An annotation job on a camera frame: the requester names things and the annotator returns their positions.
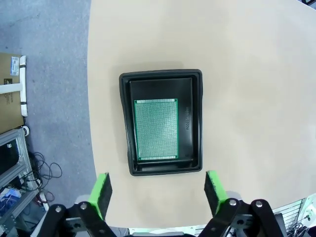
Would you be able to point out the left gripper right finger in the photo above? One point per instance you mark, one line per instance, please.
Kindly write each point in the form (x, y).
(217, 195)

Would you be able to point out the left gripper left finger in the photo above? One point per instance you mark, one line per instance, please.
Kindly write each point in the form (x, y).
(100, 197)

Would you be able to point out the green perforated circuit board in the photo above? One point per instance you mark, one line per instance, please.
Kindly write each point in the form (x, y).
(156, 129)

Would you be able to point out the black plastic ESD tray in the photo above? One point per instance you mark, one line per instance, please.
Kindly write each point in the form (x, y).
(192, 98)

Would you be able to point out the white power strip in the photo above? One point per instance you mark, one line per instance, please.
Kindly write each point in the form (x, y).
(43, 198)

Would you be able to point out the labelled brown cardboard box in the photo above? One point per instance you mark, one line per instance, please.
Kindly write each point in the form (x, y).
(7, 111)

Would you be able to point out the aluminium profile frame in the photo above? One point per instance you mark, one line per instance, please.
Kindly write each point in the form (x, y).
(23, 148)

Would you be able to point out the white tube frame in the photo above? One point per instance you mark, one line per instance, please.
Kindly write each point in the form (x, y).
(23, 98)

